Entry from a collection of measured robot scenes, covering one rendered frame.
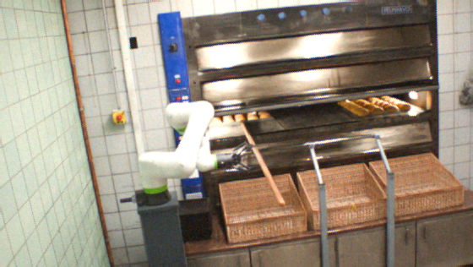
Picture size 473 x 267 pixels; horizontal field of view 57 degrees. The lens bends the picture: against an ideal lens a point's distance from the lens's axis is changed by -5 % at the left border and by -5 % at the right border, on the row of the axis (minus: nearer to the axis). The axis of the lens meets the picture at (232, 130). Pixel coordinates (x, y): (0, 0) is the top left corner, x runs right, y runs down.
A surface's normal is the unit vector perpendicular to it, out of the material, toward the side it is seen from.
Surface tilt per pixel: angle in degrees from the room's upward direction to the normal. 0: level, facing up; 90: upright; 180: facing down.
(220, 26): 90
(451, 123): 90
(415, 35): 70
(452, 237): 87
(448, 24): 90
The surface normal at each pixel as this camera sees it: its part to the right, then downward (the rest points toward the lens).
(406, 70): 0.04, -0.12
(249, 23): 0.09, 0.22
